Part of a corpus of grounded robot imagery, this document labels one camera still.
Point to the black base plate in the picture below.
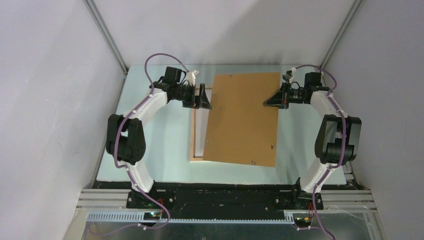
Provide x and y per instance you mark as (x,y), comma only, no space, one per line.
(221,201)

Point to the white cable duct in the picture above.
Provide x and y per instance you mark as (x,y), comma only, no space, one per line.
(147,217)

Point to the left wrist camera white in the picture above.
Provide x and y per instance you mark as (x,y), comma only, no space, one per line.
(190,78)

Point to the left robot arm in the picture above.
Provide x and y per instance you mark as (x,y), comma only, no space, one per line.
(125,137)

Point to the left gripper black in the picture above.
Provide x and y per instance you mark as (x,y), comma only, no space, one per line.
(196,102)

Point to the black and white photo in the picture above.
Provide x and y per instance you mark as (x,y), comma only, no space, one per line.
(202,132)

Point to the brown backing board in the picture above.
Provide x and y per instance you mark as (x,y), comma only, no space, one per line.
(240,129)

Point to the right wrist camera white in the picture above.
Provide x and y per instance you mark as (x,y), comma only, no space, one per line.
(289,76)

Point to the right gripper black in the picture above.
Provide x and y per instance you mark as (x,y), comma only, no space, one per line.
(280,98)

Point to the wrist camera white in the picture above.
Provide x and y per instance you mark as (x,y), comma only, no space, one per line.
(289,76)
(190,78)

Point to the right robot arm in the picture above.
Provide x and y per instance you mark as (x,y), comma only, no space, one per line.
(337,140)

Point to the white wooden picture frame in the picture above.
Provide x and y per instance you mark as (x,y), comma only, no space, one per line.
(197,132)

